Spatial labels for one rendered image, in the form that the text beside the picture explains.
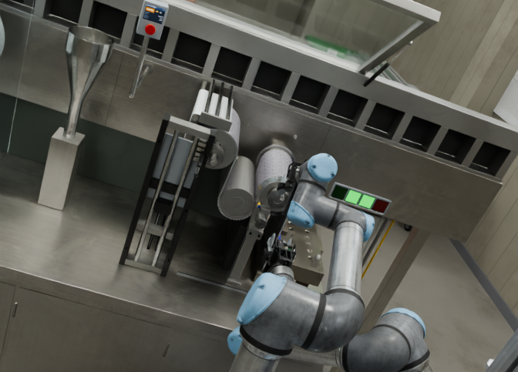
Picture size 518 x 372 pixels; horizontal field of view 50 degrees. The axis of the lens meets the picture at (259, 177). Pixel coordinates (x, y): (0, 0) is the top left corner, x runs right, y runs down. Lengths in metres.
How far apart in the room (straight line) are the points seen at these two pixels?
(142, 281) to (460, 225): 1.32
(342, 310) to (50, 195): 1.23
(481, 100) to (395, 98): 3.25
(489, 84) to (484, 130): 3.04
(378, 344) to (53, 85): 1.44
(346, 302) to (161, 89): 1.19
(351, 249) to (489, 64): 4.06
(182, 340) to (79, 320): 0.33
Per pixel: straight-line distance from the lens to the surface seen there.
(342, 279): 1.24
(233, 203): 1.87
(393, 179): 2.26
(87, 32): 1.91
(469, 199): 2.39
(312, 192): 1.43
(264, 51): 2.01
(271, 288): 1.10
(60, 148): 1.96
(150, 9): 1.68
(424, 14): 1.64
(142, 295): 1.81
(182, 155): 1.69
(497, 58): 5.25
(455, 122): 2.22
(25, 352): 2.05
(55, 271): 1.82
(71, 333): 1.95
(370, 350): 1.42
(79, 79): 1.85
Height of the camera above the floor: 2.08
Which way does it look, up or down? 25 degrees down
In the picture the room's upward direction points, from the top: 22 degrees clockwise
